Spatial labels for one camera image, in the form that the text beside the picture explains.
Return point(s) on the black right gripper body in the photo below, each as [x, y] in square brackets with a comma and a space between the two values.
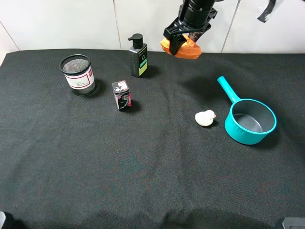
[196, 14]

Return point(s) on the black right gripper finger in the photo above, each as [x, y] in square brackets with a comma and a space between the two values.
[196, 30]
[174, 34]

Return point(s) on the orange toy piece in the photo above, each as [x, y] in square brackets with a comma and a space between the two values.
[189, 49]

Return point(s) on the grey object bottom right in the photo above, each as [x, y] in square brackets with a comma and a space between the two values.
[293, 223]

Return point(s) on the dark pump soap bottle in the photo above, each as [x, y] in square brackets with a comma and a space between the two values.
[138, 55]

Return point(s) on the black pink gum box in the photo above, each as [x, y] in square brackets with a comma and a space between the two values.
[122, 94]

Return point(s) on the white rubber duck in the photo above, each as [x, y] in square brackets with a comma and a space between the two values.
[205, 118]

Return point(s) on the black mesh pen cup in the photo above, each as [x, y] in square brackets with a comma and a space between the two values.
[79, 75]

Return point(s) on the black tablecloth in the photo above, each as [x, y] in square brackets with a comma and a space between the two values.
[69, 162]

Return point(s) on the teal saucepan with handle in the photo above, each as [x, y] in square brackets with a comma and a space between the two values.
[249, 121]

